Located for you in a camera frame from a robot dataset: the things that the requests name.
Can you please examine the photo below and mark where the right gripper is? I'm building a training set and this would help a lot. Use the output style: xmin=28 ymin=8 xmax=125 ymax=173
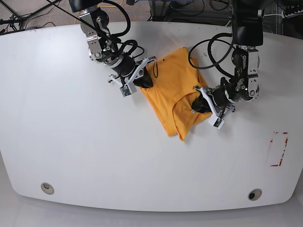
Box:
xmin=111 ymin=56 xmax=153 ymax=88

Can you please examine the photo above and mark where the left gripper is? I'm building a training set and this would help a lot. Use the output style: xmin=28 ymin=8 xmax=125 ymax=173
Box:
xmin=191 ymin=86 xmax=235 ymax=118

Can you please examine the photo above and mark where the yellow T-shirt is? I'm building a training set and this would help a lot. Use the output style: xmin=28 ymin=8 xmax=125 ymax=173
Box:
xmin=141 ymin=47 xmax=211 ymax=140

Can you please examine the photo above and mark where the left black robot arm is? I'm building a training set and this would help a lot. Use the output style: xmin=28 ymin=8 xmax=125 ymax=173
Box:
xmin=192 ymin=0 xmax=264 ymax=116

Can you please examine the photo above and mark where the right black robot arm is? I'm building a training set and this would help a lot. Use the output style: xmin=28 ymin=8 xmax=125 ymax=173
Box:
xmin=69 ymin=0 xmax=153 ymax=88

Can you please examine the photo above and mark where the red tape rectangle marking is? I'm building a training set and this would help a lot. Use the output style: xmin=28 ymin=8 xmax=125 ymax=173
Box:
xmin=267 ymin=131 xmax=288 ymax=167

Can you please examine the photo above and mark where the right table grommet hole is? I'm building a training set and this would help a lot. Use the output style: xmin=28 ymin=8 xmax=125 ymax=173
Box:
xmin=248 ymin=189 xmax=262 ymax=201

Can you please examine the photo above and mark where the table grommet hole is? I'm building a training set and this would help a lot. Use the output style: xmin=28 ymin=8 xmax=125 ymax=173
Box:
xmin=248 ymin=189 xmax=262 ymax=201
xmin=41 ymin=183 xmax=54 ymax=195

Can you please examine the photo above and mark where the left table grommet hole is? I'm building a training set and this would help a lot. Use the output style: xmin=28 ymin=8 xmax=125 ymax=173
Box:
xmin=41 ymin=183 xmax=54 ymax=195

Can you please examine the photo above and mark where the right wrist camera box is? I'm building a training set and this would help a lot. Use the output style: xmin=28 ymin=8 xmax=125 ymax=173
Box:
xmin=119 ymin=83 xmax=137 ymax=97

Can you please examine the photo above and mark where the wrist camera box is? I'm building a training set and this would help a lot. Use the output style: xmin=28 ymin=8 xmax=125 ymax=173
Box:
xmin=119 ymin=83 xmax=137 ymax=97
xmin=208 ymin=114 xmax=225 ymax=129

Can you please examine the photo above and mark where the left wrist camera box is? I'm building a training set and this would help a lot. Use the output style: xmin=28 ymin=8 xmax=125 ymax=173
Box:
xmin=208 ymin=114 xmax=225 ymax=129

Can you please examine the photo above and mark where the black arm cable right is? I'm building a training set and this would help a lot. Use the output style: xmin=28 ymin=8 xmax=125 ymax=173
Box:
xmin=99 ymin=0 xmax=145 ymax=60

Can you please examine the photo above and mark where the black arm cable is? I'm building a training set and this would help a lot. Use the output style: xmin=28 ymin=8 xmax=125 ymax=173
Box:
xmin=99 ymin=0 xmax=145 ymax=60
xmin=188 ymin=32 xmax=237 ymax=79

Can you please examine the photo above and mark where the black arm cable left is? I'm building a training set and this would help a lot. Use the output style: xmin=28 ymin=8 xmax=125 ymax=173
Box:
xmin=188 ymin=32 xmax=237 ymax=79

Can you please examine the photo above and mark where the yellow cable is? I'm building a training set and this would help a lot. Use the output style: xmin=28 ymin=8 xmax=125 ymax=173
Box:
xmin=74 ymin=0 xmax=124 ymax=25

